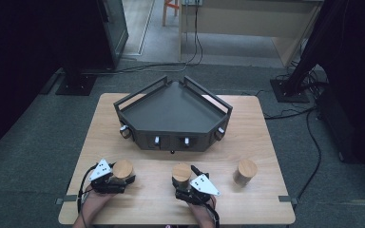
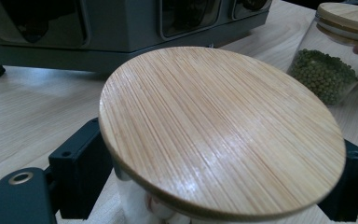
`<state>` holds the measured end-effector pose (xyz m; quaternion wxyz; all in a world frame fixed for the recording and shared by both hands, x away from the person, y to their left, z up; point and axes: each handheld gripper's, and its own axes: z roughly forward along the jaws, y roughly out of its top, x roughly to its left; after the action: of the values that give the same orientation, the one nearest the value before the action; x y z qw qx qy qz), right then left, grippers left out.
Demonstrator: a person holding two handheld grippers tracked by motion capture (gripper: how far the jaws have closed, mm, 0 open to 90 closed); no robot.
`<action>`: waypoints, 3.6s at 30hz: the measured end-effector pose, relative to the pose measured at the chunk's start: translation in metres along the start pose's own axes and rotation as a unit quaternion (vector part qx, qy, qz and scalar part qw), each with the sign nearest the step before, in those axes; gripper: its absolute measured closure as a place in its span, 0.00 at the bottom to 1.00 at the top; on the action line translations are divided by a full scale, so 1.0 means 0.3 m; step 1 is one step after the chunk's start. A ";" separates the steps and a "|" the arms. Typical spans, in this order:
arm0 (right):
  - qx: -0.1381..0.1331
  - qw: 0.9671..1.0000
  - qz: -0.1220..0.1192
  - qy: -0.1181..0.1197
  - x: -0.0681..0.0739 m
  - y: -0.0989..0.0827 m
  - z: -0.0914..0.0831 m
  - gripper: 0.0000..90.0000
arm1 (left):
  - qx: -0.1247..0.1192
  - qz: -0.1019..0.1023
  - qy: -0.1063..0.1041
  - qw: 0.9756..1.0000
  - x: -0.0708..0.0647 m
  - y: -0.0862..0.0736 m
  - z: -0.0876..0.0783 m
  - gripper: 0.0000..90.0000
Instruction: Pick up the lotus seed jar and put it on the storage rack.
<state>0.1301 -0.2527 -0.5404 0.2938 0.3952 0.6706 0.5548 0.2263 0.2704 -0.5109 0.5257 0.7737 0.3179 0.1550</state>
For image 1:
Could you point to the person's right hand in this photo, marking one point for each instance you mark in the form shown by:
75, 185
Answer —
199, 209

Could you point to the glass jar with brown contents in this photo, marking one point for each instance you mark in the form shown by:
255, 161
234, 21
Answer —
246, 167

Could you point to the glass jar with green contents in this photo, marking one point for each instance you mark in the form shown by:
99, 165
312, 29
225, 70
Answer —
181, 172

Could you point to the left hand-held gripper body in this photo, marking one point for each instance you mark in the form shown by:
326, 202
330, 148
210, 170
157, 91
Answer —
100, 171

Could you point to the glass jar with pale beans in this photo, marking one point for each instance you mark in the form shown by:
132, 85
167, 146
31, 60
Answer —
122, 168

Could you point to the black floor stand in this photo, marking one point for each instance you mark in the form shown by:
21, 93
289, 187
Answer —
290, 91
76, 85

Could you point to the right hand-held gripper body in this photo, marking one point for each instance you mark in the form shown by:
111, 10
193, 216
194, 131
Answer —
204, 186

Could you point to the orange wooden stool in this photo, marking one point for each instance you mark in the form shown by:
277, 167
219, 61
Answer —
164, 12

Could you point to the light wooden desk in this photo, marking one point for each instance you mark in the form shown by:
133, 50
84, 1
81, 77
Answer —
250, 19

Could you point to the dark glass door cabinet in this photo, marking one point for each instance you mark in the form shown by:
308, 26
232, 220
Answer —
117, 31

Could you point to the black corner shelf tray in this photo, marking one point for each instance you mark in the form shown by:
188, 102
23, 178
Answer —
171, 107

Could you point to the grey table bracket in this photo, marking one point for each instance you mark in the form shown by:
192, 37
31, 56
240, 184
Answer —
66, 199
287, 199

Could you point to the dark curtain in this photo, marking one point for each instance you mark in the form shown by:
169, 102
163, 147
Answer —
12, 63
361, 63

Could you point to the person's left hand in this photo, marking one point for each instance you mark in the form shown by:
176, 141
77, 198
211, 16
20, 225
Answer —
97, 202

